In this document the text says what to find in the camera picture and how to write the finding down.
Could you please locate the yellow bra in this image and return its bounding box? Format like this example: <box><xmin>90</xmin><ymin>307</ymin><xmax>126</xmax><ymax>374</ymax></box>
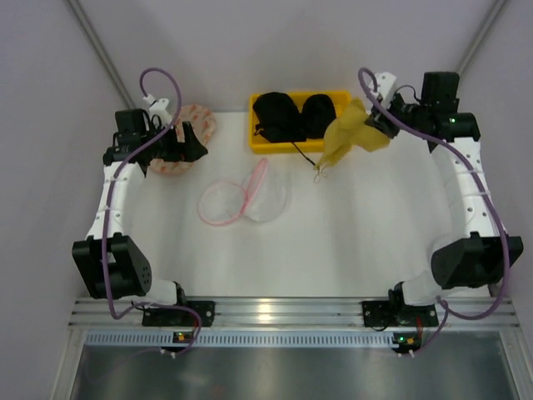
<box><xmin>309</xmin><ymin>97</ymin><xmax>391</xmax><ymax>183</ymax></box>

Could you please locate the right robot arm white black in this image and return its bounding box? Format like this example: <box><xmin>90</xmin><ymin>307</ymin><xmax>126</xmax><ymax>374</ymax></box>
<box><xmin>358</xmin><ymin>67</ymin><xmax>523</xmax><ymax>306</ymax></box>

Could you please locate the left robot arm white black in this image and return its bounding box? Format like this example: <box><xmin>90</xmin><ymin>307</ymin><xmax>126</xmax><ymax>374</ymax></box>
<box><xmin>72</xmin><ymin>106</ymin><xmax>216</xmax><ymax>306</ymax></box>

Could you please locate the patterned beige laundry bag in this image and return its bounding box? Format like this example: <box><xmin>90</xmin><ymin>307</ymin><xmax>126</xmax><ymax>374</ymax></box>
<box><xmin>149</xmin><ymin>104</ymin><xmax>217</xmax><ymax>175</ymax></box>

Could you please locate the black bra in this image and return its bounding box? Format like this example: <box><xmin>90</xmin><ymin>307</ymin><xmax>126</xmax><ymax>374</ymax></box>
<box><xmin>252</xmin><ymin>92</ymin><xmax>336</xmax><ymax>167</ymax></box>

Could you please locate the yellow plastic bin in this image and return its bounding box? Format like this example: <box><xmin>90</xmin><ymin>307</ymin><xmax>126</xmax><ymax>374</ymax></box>
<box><xmin>248</xmin><ymin>90</ymin><xmax>351</xmax><ymax>154</ymax></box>

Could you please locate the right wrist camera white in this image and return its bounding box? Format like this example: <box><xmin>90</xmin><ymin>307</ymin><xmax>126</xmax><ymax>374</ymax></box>
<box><xmin>368</xmin><ymin>72</ymin><xmax>397</xmax><ymax>109</ymax></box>

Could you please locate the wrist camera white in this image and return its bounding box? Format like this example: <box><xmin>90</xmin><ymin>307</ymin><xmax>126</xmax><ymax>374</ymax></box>
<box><xmin>143</xmin><ymin>94</ymin><xmax>172</xmax><ymax>126</ymax></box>
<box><xmin>368</xmin><ymin>72</ymin><xmax>397</xmax><ymax>109</ymax></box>

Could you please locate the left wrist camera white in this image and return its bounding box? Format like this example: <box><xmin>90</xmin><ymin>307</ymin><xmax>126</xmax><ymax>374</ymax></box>
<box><xmin>143</xmin><ymin>94</ymin><xmax>172</xmax><ymax>126</ymax></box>

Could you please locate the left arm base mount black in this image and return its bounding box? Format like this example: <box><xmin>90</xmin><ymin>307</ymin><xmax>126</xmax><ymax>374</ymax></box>
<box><xmin>142</xmin><ymin>300</ymin><xmax>216</xmax><ymax>328</ymax></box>

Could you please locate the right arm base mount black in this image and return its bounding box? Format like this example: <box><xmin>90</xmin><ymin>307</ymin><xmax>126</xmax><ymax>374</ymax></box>
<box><xmin>361</xmin><ymin>300</ymin><xmax>439</xmax><ymax>330</ymax></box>

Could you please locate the slotted cable duct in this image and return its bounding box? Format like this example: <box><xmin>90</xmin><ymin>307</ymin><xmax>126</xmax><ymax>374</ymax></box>
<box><xmin>85</xmin><ymin>330</ymin><xmax>419</xmax><ymax>348</ymax></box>

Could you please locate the aluminium rail front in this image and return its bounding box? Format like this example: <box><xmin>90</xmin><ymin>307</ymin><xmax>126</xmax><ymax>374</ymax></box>
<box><xmin>68</xmin><ymin>297</ymin><xmax>520</xmax><ymax>332</ymax></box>

